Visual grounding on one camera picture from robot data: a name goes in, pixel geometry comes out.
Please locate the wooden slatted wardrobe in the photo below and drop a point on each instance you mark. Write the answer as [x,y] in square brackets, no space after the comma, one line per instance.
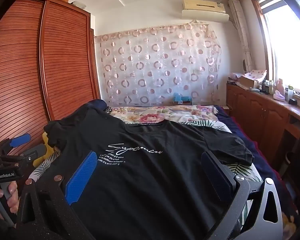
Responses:
[27,67]

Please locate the white bottle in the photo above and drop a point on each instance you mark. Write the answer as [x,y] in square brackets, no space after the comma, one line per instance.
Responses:
[289,93]

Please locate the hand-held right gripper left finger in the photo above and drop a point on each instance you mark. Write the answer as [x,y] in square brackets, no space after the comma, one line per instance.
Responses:
[82,177]

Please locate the black t-shirt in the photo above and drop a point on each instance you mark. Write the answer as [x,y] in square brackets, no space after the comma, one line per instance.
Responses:
[145,185]

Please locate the navy patterned folded cloth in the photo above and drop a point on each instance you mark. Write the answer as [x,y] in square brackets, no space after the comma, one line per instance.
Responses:
[98,105]

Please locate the floral blanket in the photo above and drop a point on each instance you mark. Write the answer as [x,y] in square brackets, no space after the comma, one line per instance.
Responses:
[150,113]

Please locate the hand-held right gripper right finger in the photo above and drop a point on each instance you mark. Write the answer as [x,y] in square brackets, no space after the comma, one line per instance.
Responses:
[216,172]

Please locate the circle-patterned sheer curtain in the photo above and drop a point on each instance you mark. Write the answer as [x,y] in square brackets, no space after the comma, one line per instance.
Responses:
[160,65]

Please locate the dark blue blanket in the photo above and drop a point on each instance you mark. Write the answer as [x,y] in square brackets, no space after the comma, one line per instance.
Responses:
[262,160]

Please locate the white tied window curtain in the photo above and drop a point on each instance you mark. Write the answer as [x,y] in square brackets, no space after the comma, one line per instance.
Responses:
[241,30]

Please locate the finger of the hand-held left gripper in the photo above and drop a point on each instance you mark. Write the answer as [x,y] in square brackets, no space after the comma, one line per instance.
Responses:
[36,152]
[20,140]

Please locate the wall air conditioner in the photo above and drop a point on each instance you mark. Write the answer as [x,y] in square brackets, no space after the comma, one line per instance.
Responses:
[205,10]

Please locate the white box on wardrobe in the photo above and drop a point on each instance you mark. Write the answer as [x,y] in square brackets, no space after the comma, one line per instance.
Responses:
[79,4]

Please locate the blue toy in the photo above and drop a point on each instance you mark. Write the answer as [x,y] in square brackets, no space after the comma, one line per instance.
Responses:
[181,98]

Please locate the wooden sideboard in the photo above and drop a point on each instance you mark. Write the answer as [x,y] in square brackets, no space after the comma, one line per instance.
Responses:
[260,112]

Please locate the small black box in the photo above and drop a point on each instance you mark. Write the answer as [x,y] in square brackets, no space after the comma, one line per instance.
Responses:
[293,102]

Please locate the window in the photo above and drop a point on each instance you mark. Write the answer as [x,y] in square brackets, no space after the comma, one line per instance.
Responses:
[285,42]

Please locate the cardboard box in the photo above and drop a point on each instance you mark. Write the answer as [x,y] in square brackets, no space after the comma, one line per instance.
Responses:
[250,80]

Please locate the person's left hand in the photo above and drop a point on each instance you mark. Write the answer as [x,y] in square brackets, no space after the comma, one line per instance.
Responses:
[13,197]

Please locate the palm-leaf bed sheet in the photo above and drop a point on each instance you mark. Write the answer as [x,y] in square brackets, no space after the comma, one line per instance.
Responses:
[242,171]

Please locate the yellow toy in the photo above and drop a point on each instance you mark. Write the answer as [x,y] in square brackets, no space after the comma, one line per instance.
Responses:
[48,150]

